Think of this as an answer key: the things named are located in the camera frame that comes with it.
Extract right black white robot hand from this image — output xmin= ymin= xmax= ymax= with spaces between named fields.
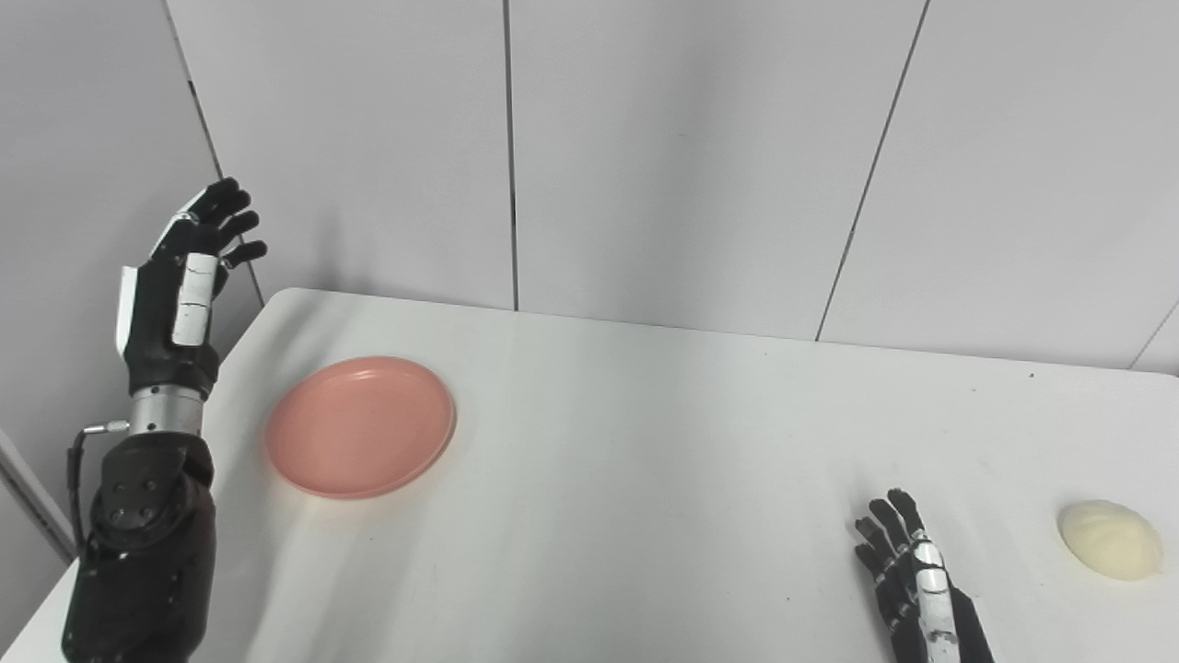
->
xmin=853 ymin=488 xmax=997 ymax=663

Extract cream steamed bun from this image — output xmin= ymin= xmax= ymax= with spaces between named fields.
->
xmin=1056 ymin=499 xmax=1164 ymax=582

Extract pink round plate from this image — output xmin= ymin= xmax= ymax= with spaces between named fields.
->
xmin=264 ymin=356 xmax=458 ymax=500

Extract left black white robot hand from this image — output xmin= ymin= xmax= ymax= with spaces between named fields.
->
xmin=114 ymin=177 xmax=269 ymax=400

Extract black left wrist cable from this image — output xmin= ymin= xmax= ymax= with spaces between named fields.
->
xmin=66 ymin=420 xmax=131 ymax=553

